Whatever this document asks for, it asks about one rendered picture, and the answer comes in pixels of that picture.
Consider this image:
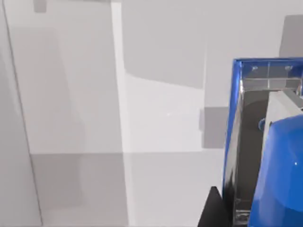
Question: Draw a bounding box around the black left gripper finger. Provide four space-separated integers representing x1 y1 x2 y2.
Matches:
197 186 231 227

